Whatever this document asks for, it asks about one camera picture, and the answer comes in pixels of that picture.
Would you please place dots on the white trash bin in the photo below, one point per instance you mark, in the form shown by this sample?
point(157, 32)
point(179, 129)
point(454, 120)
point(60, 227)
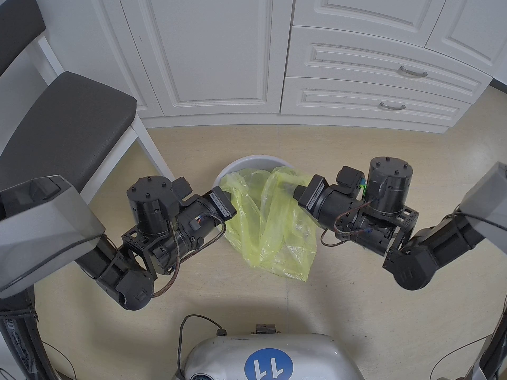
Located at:
point(245, 160)

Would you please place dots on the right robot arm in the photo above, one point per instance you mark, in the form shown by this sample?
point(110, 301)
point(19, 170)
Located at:
point(390, 184)

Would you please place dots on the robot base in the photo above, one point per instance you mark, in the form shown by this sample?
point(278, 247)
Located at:
point(273, 354)

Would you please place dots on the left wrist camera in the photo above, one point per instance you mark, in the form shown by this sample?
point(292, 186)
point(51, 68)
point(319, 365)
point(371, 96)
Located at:
point(182, 188)

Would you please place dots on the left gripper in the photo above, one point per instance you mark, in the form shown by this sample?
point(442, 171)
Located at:
point(198, 224)

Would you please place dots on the white wardrobe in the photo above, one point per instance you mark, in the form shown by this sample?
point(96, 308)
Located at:
point(218, 42)

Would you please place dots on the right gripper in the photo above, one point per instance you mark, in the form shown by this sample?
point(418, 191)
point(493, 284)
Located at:
point(336, 210)

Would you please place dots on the yellow plastic bag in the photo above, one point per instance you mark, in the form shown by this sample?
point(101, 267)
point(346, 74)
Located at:
point(277, 232)

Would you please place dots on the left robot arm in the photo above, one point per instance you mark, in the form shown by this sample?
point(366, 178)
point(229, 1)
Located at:
point(39, 220)

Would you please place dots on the white chair with grey cushions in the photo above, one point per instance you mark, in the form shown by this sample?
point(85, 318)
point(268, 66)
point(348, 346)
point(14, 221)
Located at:
point(67, 125)

